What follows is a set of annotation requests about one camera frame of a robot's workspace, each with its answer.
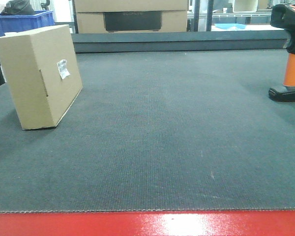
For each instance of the small cardboard package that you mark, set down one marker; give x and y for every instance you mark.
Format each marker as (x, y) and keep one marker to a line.
(42, 74)

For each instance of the large cardboard box background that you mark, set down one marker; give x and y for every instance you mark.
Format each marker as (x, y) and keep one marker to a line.
(123, 16)

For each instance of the dark grey conveyor belt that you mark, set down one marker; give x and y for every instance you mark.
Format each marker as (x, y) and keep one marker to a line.
(157, 131)

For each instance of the light blue tray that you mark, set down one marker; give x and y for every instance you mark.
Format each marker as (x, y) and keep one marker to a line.
(230, 26)

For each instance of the blue bin with bag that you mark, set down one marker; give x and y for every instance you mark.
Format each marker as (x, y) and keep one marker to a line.
(19, 23)

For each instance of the black bag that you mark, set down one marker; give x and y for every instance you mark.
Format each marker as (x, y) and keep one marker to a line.
(18, 7)

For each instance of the orange black barcode scanner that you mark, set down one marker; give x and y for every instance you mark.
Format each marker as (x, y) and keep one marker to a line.
(283, 17)

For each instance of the red conveyor table frame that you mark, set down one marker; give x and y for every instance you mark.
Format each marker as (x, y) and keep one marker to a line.
(168, 223)

